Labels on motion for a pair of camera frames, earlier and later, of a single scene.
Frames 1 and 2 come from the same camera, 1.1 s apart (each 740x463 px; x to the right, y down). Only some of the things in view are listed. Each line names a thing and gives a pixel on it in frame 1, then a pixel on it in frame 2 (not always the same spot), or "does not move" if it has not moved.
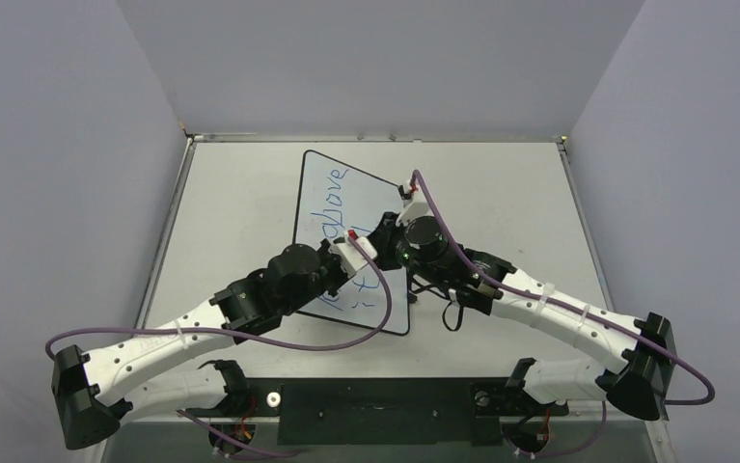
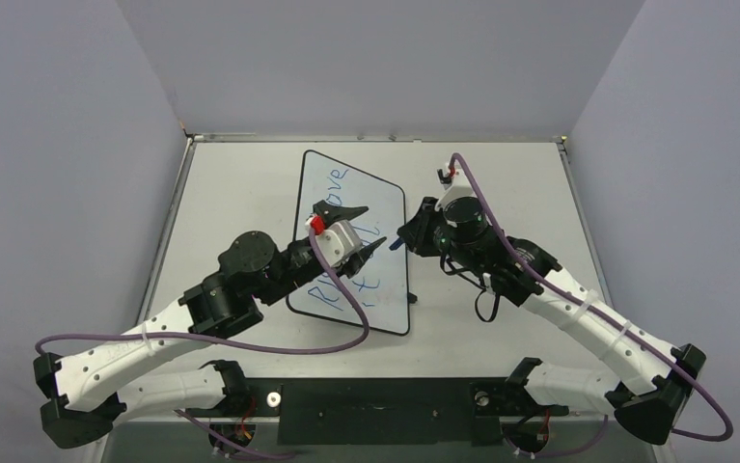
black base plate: (385, 411) does not move
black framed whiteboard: (336, 198) does not move
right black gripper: (389, 232) → (424, 229)
